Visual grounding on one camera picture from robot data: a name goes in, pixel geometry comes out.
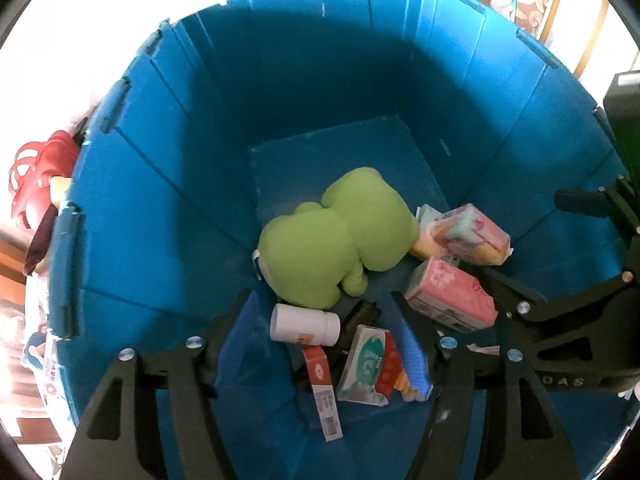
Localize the red box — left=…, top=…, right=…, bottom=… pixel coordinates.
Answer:
left=374, top=332, right=422, bottom=404

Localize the orange white small box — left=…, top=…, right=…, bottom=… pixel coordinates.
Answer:
left=301, top=345, right=344, bottom=443

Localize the frosted glass sliding door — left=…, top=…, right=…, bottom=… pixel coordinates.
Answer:
left=537, top=0, right=612, bottom=79

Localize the white teal packet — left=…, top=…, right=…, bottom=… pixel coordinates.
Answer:
left=416, top=204, right=444, bottom=226

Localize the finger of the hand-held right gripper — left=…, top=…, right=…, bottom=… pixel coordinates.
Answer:
left=554, top=174, right=640, bottom=241
left=480, top=265, right=640, bottom=343

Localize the white orange printed box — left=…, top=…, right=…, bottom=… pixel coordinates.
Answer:
left=42, top=360, right=67, bottom=402

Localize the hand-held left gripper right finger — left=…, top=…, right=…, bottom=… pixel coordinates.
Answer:
left=390, top=290, right=586, bottom=480

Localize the blue folding plastic crate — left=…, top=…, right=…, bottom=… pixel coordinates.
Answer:
left=52, top=0, right=637, bottom=480

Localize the yellow plush piece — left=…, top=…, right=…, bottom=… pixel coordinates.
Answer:
left=50, top=176, right=74, bottom=207

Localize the green white packet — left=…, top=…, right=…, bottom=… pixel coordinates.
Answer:
left=336, top=325, right=392, bottom=406

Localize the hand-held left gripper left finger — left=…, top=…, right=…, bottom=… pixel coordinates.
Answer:
left=60, top=287, right=267, bottom=480

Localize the blue toy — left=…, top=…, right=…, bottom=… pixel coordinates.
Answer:
left=22, top=332, right=52, bottom=369

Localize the red plastic basket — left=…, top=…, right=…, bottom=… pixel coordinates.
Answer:
left=7, top=130, right=84, bottom=231

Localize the green plush frog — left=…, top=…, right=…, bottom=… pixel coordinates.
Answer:
left=257, top=167, right=421, bottom=310

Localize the pink flowered tissue pack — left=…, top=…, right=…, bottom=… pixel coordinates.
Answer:
left=404, top=256, right=499, bottom=334

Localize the black object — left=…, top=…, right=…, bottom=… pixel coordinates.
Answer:
left=292, top=300, right=379, bottom=386

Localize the white pill bottle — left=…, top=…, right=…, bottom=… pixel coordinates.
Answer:
left=270, top=304, right=342, bottom=346

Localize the pink teal tissue pack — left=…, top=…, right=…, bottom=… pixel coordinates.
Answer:
left=410, top=203, right=515, bottom=267

